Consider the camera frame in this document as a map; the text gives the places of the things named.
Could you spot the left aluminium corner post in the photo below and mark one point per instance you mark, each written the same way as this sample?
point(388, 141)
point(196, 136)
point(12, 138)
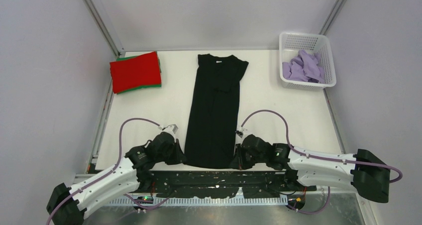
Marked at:
point(103, 21)

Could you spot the right aluminium corner post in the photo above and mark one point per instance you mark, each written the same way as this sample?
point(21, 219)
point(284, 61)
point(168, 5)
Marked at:
point(334, 13)

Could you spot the white slotted cable duct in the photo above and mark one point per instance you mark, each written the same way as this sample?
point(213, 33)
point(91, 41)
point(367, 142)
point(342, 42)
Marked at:
point(184, 202)

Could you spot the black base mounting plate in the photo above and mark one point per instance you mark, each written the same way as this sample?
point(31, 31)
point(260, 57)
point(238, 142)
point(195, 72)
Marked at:
point(214, 192)

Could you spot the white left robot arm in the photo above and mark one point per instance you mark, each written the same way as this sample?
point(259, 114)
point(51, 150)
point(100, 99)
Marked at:
point(72, 205)

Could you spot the white plastic basket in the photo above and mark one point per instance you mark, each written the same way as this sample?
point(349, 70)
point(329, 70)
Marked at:
point(289, 45)

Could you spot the black t shirt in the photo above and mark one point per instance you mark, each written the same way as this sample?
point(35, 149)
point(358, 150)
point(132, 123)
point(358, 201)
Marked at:
point(210, 139)

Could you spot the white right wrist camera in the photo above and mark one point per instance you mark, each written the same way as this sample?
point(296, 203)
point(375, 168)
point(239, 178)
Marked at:
point(242, 132)

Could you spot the aluminium corner post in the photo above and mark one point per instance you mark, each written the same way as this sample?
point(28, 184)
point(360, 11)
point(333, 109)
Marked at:
point(334, 13)
point(103, 21)

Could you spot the red folded t shirt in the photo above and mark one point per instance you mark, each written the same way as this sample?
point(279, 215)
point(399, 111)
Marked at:
point(136, 72)

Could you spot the purple crumpled t shirt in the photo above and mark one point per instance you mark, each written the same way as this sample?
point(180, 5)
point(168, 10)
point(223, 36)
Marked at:
point(304, 68)

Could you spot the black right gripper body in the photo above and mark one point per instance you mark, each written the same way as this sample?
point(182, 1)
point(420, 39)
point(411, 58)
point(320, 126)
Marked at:
point(246, 160)

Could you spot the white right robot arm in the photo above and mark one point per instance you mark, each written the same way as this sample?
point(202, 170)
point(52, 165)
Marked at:
point(362, 172)

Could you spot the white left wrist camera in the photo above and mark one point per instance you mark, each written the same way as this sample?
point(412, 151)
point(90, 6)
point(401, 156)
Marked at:
point(171, 129)

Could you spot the aluminium frame rail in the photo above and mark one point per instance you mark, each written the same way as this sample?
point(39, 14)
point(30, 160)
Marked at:
point(274, 181)

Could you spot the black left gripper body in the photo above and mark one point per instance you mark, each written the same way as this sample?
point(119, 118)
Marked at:
point(171, 157)

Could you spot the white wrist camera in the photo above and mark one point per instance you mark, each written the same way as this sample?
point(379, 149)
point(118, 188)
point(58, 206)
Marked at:
point(171, 129)
point(242, 132)

